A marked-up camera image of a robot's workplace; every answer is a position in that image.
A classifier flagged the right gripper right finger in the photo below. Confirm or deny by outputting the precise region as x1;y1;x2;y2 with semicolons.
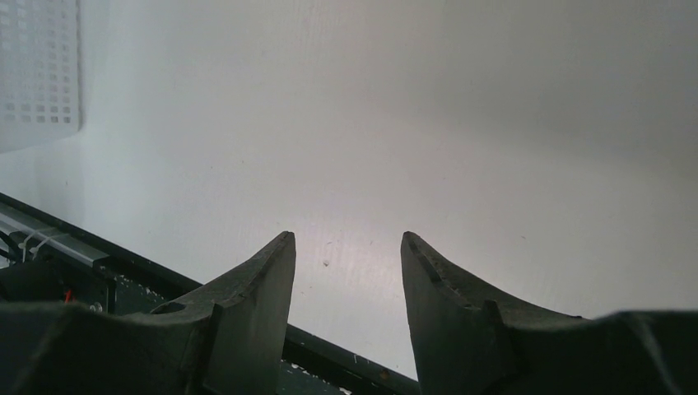
401;232;697;394

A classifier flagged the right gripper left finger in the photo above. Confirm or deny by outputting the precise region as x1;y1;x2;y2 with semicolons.
1;231;295;394

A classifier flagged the white plastic basket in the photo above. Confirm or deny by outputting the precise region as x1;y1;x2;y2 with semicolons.
1;0;81;152

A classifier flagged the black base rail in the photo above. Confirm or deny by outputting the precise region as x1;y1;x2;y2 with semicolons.
1;195;420;394

